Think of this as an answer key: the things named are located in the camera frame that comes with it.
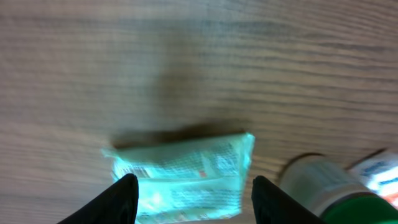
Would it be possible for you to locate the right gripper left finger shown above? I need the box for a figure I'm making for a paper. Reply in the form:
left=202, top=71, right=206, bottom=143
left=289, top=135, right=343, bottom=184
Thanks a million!
left=59, top=174, right=139, bottom=224

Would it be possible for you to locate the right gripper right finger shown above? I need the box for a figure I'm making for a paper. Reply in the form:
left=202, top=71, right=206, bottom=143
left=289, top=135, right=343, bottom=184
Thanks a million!
left=251, top=175, right=325, bottom=224

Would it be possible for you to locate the green lid jar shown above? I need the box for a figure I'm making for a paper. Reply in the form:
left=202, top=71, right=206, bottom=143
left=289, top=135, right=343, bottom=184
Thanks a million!
left=277, top=154, right=397, bottom=224

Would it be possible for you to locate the teal tissue packet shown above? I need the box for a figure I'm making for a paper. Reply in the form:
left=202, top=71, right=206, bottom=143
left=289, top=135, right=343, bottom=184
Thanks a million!
left=101, top=133, right=255, bottom=223

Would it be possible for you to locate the orange snack packet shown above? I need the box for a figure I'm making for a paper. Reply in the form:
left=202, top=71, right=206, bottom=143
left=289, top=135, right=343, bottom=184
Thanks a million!
left=348, top=149, right=397, bottom=208

